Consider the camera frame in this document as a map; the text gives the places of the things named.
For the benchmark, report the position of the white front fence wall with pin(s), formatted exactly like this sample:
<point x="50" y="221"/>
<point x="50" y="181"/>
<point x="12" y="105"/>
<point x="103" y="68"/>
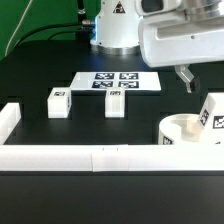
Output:
<point x="100" y="158"/>

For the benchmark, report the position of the white fence wall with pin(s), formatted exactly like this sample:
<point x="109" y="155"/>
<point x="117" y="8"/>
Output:
<point x="10" y="115"/>
<point x="100" y="158"/>

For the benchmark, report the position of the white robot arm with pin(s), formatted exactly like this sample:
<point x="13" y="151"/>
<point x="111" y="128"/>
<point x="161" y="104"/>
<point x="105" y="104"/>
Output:
<point x="117" y="23"/>

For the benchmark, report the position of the white left fence wall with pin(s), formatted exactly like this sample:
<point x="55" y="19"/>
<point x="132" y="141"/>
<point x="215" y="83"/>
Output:
<point x="10" y="115"/>

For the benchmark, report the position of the white marker base plate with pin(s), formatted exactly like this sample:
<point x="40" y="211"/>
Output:
<point x="133" y="81"/>

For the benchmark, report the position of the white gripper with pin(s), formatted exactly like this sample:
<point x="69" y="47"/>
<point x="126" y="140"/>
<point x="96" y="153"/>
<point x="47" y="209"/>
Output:
<point x="169" y="40"/>

